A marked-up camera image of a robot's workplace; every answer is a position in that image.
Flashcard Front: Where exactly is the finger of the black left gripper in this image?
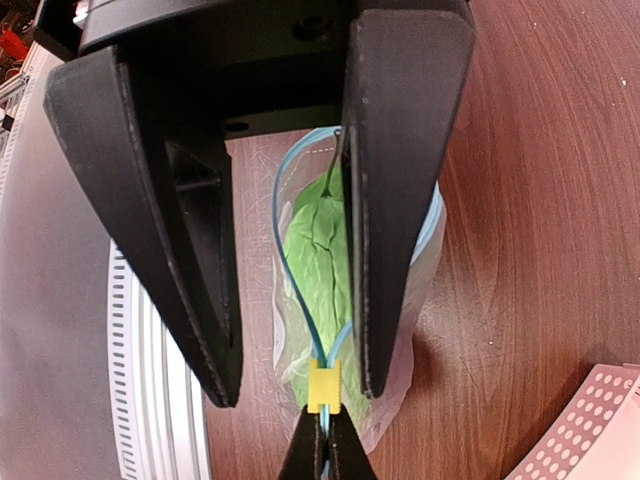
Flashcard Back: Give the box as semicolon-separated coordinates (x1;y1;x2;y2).
44;47;243;408
342;8;475;398

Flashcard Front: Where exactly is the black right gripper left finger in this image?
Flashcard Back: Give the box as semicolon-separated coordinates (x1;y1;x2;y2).
278;407;325;480

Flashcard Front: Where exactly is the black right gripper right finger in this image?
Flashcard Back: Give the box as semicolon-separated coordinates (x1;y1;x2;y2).
327;412;378;480

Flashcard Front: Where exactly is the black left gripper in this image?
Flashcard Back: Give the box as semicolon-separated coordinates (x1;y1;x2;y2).
29;0;476;141

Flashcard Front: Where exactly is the pink perforated plastic basket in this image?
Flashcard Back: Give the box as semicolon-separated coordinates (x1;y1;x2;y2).
507;364;639;480

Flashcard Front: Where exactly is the clear zip top bag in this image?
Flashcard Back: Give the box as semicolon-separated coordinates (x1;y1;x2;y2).
272;127;447;453

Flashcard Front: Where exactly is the front aluminium rail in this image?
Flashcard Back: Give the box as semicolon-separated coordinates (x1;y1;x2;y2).
1;46;211;479

